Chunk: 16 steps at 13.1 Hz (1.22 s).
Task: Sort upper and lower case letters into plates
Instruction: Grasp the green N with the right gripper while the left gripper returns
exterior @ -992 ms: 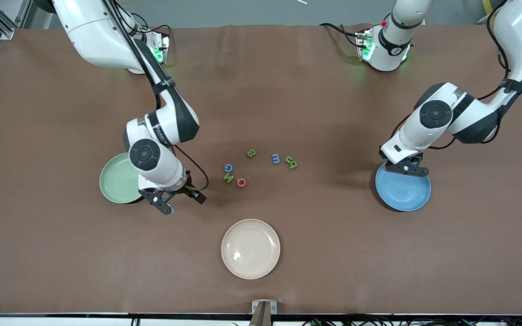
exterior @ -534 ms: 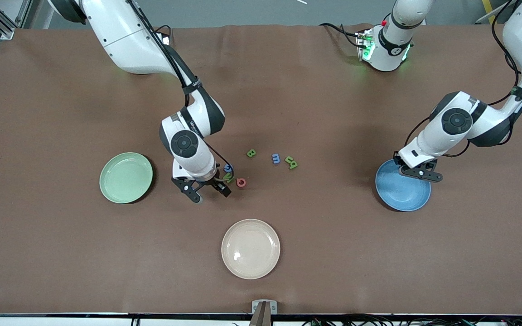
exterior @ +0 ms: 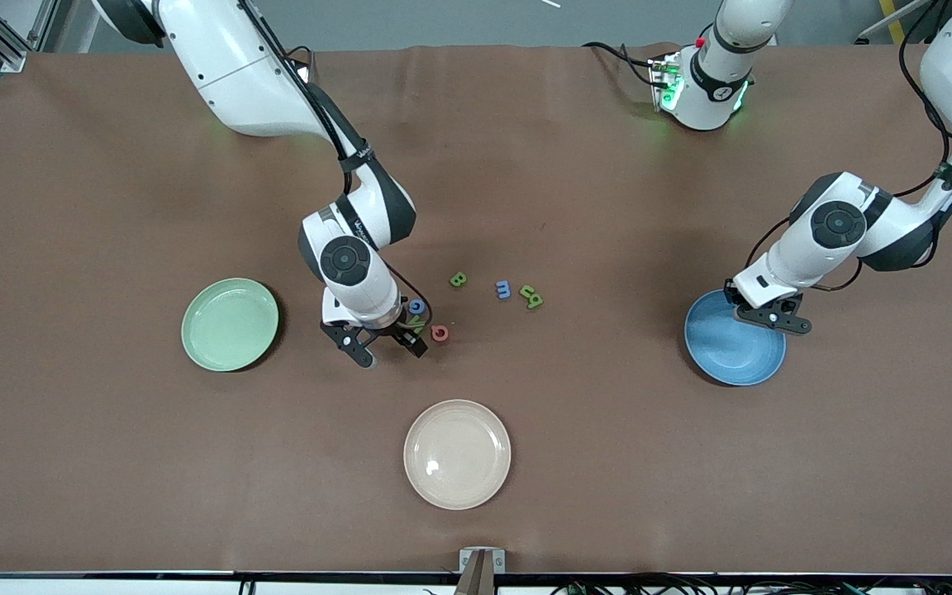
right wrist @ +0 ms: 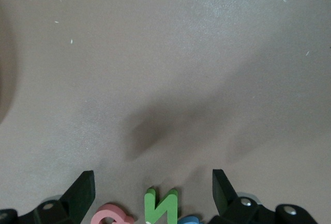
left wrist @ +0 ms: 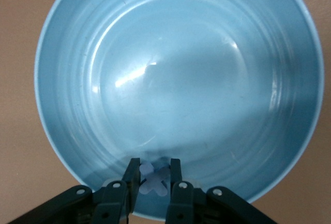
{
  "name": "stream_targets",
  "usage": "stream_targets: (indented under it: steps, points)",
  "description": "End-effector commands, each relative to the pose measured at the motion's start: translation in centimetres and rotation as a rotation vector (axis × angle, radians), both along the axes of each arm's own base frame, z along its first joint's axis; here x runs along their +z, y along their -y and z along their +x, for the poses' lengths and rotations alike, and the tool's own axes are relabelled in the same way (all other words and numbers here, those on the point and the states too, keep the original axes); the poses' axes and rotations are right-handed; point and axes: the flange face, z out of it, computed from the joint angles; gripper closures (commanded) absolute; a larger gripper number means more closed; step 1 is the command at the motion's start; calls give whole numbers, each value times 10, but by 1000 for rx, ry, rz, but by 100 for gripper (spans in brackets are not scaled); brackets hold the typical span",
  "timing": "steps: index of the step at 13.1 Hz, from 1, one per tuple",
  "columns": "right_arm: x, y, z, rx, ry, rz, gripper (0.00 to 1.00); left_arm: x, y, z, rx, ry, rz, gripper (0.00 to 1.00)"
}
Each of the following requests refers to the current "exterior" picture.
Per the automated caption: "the blue plate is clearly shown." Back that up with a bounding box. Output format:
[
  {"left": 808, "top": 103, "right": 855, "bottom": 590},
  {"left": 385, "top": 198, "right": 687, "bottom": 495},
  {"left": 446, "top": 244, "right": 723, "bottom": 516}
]
[{"left": 684, "top": 288, "right": 788, "bottom": 387}]

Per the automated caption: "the light green plate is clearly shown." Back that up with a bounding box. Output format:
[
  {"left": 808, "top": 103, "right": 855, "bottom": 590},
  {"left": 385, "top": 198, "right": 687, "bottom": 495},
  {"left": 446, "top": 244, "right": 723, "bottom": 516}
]
[{"left": 181, "top": 278, "right": 280, "bottom": 373}]

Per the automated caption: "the beige plate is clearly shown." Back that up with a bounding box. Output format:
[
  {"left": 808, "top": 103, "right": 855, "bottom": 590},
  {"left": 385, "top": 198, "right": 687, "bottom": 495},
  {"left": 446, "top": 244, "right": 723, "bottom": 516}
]
[{"left": 403, "top": 399, "right": 512, "bottom": 511}]

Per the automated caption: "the brown table mat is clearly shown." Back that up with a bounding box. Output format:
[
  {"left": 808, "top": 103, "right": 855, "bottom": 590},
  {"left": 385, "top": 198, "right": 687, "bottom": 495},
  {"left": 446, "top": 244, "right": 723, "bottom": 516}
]
[{"left": 0, "top": 41, "right": 952, "bottom": 577}]

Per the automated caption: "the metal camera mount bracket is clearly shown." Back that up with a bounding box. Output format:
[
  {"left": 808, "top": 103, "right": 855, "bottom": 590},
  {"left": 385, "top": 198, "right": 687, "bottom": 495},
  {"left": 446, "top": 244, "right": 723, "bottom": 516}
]
[{"left": 459, "top": 547, "right": 507, "bottom": 595}]

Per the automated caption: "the black base cable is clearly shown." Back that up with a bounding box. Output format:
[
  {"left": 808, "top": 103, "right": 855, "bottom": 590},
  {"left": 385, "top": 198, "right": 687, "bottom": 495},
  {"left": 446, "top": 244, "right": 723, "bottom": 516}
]
[{"left": 582, "top": 40, "right": 659, "bottom": 88}]

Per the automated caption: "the black cable tangle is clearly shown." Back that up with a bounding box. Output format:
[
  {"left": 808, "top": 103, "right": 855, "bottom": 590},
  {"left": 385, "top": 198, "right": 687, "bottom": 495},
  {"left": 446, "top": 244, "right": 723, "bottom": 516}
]
[{"left": 550, "top": 574, "right": 952, "bottom": 595}]

